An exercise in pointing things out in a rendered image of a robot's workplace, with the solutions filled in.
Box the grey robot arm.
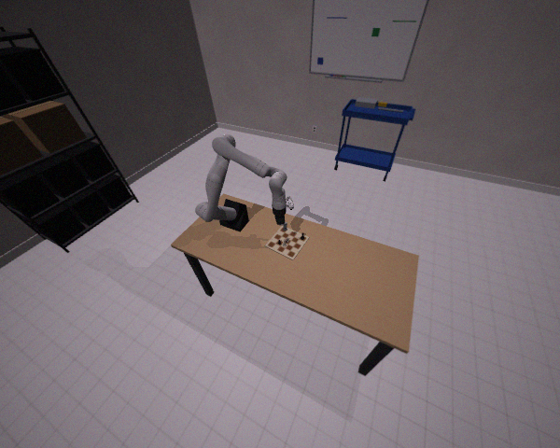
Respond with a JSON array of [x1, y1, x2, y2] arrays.
[[195, 134, 287, 222]]

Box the chessboard with pieces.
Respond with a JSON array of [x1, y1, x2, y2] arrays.
[[265, 225, 310, 260]]

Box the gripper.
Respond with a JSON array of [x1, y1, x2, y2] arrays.
[[272, 196, 294, 231]]

